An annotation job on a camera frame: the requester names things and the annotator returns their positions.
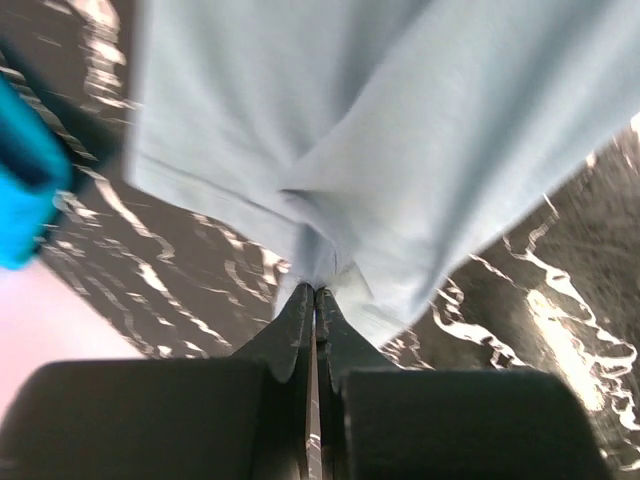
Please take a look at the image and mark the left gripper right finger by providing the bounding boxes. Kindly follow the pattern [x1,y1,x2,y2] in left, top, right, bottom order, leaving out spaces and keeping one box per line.
[314,288,400,479]

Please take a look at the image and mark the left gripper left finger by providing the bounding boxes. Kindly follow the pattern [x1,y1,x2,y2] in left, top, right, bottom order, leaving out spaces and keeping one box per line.
[232,284,314,479]

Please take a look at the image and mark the teal folded t shirt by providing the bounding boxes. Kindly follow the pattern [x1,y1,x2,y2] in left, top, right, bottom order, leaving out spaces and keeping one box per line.
[1,79,72,270]

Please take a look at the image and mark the grey-blue t shirt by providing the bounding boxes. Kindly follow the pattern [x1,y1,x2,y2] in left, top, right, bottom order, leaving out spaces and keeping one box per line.
[126,1,639,346]

